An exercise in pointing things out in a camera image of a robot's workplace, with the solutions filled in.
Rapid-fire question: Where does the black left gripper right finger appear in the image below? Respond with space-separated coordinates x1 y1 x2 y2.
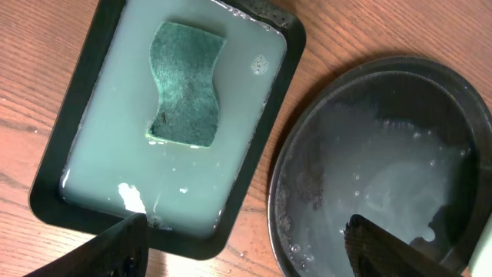
344 214 460 277

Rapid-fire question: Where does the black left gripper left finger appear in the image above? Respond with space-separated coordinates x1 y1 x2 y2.
27 213 148 277

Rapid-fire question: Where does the green yellow sponge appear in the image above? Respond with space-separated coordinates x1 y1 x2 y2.
146 22 226 148

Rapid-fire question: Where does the round black tray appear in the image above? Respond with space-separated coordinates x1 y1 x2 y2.
268 57 491 276

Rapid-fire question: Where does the teal rectangular water tray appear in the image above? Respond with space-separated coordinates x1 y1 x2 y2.
28 1 306 260

